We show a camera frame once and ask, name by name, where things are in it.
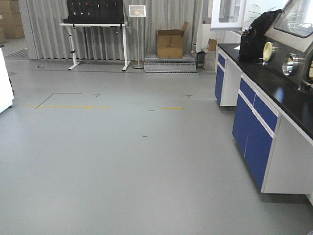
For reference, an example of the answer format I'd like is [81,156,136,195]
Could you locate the blue white lab cabinet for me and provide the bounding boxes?
[215,44,313,198]

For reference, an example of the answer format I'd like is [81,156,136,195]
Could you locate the white cabinet with window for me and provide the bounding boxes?
[197,0,246,47]

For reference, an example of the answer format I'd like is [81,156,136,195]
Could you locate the white cabinet edge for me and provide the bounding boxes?
[0,44,14,113]

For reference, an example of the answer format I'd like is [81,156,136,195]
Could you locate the metal grating platform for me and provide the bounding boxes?
[144,53,197,74]

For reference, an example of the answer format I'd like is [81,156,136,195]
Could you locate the large open cardboard box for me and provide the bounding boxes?
[157,22,189,58]

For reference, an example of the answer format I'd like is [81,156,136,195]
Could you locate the stainless steel box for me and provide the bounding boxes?
[196,47,216,71]

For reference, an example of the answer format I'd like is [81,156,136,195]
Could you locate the small cardboard box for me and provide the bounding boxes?
[207,38,217,51]

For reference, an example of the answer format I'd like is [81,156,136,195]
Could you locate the sign stand with poster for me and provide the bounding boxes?
[129,5,146,70]

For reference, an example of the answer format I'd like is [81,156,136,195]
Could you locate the black backpack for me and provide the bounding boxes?
[239,9,282,62]

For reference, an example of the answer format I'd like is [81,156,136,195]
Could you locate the black equipment rack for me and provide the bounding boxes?
[64,0,124,24]

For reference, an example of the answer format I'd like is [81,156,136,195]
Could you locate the grey curtain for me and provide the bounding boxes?
[19,0,202,60]

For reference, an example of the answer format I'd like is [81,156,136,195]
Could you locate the glove box chamber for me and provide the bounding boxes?
[266,0,313,93]

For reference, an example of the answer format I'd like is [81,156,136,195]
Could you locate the stacked cardboard boxes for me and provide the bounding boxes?
[0,0,24,39]

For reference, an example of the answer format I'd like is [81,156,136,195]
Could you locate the white frame workbench table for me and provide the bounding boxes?
[60,21,130,71]

